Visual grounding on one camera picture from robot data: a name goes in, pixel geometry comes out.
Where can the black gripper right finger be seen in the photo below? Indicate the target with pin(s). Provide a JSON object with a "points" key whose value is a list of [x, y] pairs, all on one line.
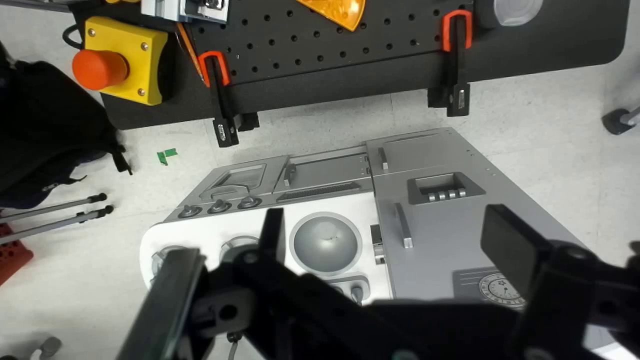
{"points": [[566, 290]]}

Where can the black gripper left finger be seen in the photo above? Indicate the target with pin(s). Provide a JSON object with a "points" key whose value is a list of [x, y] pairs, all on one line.
{"points": [[163, 325]]}

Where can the grey round robot base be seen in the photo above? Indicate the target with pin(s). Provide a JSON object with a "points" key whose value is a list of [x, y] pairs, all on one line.
{"points": [[506, 13]]}

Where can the lower metal tripod leg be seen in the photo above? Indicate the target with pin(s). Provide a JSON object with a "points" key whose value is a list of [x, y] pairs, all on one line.
{"points": [[79, 219]]}

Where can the metal tripod leg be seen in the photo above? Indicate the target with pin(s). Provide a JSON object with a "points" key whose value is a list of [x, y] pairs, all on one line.
{"points": [[79, 219], [55, 207]]}

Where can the upper metal tripod leg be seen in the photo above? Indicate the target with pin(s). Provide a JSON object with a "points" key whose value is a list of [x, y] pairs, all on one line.
{"points": [[55, 207]]}

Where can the red perforated plate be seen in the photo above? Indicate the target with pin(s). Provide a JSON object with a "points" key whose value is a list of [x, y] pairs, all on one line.
{"points": [[13, 256]]}

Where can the green tape marker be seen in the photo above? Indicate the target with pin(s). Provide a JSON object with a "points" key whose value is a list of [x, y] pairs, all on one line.
{"points": [[167, 155]]}

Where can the left orange black clamp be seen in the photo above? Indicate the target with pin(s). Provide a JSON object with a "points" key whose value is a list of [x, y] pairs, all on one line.
{"points": [[227, 119]]}

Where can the orange black clamp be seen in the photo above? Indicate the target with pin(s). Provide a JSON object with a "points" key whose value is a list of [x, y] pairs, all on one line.
{"points": [[227, 119], [457, 36]]}

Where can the right orange black clamp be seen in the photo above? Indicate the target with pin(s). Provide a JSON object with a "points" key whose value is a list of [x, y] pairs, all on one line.
{"points": [[457, 36]]}

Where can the black backpack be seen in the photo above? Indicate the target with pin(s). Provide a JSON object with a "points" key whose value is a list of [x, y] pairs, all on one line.
{"points": [[49, 126]]}

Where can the yellow emergency stop box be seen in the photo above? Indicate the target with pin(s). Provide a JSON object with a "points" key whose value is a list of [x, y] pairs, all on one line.
{"points": [[120, 61]]}

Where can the black perforated mounting board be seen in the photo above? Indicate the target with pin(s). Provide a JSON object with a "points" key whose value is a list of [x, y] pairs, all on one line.
{"points": [[282, 55]]}

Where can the white grey device box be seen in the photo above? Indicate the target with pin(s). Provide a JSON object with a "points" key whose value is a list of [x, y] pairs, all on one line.
{"points": [[185, 10]]}

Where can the orange plastic piece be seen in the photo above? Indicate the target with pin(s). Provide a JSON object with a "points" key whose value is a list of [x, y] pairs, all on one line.
{"points": [[343, 13]]}

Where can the grey cabinet door handle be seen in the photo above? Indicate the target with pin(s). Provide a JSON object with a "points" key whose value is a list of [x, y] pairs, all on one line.
{"points": [[404, 228]]}

